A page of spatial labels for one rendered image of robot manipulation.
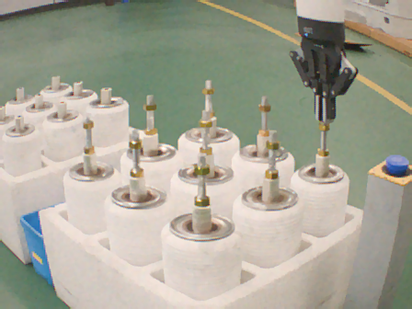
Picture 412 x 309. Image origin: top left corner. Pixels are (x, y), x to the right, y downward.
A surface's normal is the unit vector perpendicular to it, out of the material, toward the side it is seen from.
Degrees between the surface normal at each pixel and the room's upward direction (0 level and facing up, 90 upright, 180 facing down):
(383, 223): 90
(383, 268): 90
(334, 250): 90
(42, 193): 90
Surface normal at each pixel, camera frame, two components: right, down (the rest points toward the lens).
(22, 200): 0.70, 0.24
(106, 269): -0.73, 0.23
